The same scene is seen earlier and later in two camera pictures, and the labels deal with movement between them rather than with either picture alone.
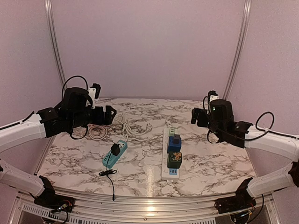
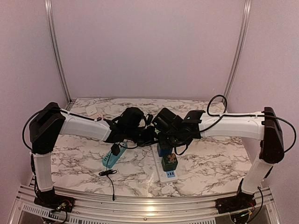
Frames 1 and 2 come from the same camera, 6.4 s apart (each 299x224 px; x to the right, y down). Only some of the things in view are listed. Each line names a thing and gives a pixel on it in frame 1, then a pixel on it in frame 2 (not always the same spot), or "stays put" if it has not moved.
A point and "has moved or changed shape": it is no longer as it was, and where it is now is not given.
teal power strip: [110, 158] stays put
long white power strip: [167, 173] has moved or changed shape
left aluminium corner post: [54, 40] stays put
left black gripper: [108, 119] to [150, 139]
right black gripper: [195, 113] to [162, 142]
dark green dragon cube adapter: [174, 159] has moved or changed shape
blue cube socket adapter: [172, 147] has moved or changed shape
